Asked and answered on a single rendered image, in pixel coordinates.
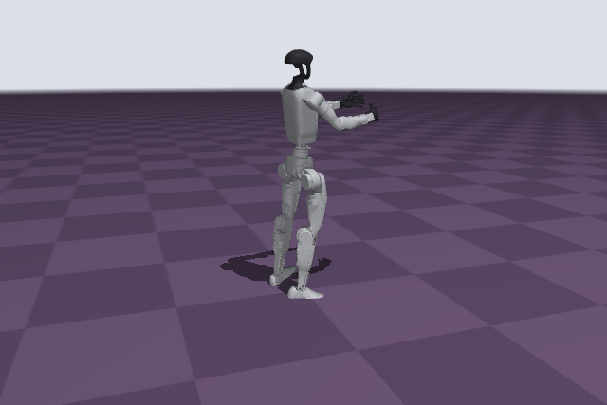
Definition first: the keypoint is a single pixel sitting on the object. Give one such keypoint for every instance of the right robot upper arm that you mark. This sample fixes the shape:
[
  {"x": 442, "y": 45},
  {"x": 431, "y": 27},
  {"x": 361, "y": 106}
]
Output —
[{"x": 316, "y": 101}]

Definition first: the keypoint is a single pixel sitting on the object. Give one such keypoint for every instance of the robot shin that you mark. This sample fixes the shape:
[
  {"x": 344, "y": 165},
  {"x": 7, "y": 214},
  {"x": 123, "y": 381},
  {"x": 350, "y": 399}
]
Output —
[
  {"x": 305, "y": 254},
  {"x": 281, "y": 241}
]

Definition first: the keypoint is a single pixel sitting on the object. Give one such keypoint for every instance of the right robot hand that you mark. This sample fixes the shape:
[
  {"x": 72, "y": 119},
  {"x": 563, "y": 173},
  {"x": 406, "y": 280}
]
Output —
[{"x": 374, "y": 111}]

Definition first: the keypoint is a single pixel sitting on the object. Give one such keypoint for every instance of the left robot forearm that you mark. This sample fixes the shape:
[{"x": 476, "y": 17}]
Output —
[{"x": 334, "y": 104}]

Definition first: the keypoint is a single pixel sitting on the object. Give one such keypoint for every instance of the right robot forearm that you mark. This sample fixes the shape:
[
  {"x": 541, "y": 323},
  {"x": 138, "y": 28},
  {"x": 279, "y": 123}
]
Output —
[{"x": 355, "y": 121}]

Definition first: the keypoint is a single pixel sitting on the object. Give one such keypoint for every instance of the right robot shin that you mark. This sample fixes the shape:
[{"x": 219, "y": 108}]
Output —
[{"x": 305, "y": 254}]

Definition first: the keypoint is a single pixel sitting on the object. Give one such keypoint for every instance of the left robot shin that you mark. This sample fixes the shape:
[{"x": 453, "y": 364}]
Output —
[{"x": 281, "y": 241}]

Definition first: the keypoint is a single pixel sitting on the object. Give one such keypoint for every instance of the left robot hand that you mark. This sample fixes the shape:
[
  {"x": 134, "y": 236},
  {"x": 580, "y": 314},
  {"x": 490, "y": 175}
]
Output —
[{"x": 348, "y": 101}]

